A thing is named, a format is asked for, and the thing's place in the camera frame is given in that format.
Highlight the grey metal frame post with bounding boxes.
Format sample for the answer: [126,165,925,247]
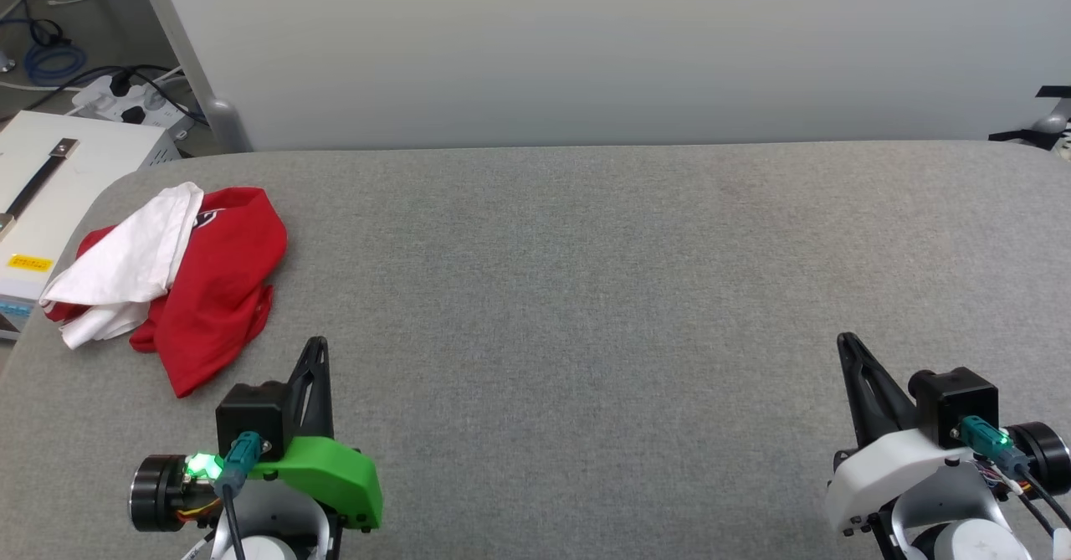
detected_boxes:
[134,0,254,153]

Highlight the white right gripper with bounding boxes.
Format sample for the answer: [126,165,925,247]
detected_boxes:
[824,332,1071,536]

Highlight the red and white t-shirt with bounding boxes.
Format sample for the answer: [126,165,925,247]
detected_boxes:
[39,182,289,399]

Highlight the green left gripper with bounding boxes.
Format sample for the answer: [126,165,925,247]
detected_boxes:
[130,337,383,534]

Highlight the white equipment box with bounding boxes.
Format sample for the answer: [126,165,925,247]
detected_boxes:
[0,110,182,341]

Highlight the blue coiled cable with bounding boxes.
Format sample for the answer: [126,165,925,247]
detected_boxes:
[23,41,88,85]

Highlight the grey frame leg black brackets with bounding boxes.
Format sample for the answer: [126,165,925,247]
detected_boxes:
[988,85,1071,156]

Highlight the gripper black cable teal connector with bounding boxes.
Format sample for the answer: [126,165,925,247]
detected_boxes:
[213,430,267,560]
[958,415,1071,537]

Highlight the right gripper black cable teal connector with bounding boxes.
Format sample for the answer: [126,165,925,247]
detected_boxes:
[958,415,1071,537]

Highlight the white power strip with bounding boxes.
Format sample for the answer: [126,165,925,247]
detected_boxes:
[71,70,198,140]

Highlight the left gripper black cable teal connector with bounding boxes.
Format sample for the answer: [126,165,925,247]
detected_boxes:
[213,430,267,560]

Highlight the black strap handle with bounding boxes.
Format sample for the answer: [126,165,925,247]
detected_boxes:
[0,137,80,239]

